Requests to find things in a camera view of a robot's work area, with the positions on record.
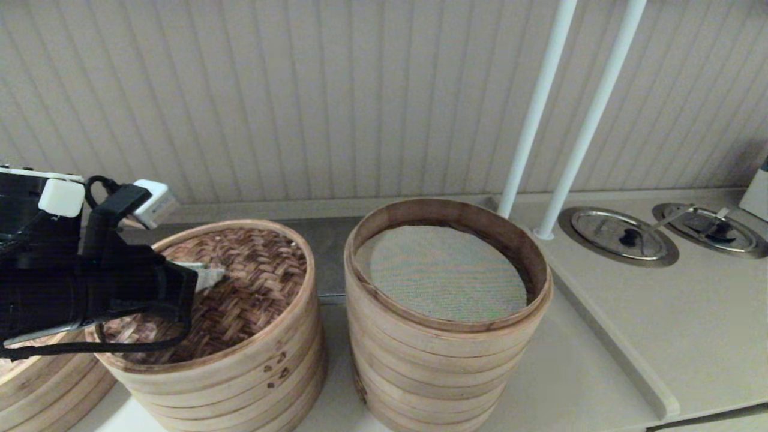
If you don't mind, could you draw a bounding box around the pale woven bamboo steamer lid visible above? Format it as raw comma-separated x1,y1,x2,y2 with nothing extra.
0,329,100,409

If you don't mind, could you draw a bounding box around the bamboo steamer stack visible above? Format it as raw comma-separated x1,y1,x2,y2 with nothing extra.
344,199,553,432
0,345,119,432
114,300,329,432

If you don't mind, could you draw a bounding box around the round steel lid black knob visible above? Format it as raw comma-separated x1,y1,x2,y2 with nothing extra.
558,207,680,268
651,203,768,260

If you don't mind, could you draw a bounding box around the stainless steel drain panel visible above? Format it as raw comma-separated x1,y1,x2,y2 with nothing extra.
117,217,364,301

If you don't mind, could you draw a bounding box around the white metal pole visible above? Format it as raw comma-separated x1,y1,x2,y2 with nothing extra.
497,0,578,220
534,0,649,242

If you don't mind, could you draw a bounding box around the white container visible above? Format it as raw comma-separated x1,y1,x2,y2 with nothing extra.
738,156,768,224

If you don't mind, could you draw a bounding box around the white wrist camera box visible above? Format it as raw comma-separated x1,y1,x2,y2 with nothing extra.
133,179,179,230

